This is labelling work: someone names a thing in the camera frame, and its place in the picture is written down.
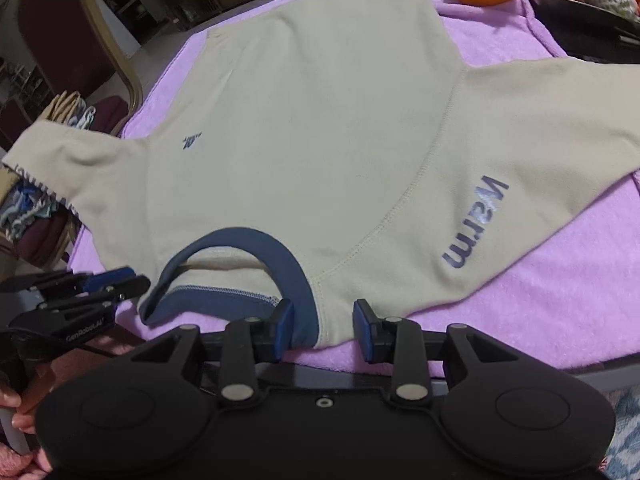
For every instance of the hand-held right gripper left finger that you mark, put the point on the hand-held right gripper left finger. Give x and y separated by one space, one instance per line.
283 327

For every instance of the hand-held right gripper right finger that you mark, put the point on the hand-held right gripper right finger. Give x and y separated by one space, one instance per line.
361 332

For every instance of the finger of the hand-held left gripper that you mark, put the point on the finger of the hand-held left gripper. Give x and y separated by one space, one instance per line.
107 279
125 287

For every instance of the beige sweatshirt with blue collar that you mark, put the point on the beige sweatshirt with blue collar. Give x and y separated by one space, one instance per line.
325 125

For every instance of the person's left forearm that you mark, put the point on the person's left forearm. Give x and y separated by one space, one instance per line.
85 360

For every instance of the person's left hand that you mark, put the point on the person's left hand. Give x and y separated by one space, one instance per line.
27 420

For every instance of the person's right hand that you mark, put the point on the person's right hand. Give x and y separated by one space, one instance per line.
44 464

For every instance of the light blue folded garment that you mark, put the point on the light blue folded garment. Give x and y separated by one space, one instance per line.
20 205

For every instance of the white folded garment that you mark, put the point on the white folded garment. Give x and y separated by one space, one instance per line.
82 116

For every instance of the tan folded garment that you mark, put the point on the tan folded garment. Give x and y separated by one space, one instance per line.
62 107

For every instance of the blue white patterned cloth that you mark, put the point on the blue white patterned cloth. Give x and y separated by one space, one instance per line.
622 435

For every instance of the metal fruit tray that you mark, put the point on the metal fruit tray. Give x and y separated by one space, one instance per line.
565 7

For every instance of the maroon chair with gold frame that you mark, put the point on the maroon chair with gold frame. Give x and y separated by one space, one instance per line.
65 25

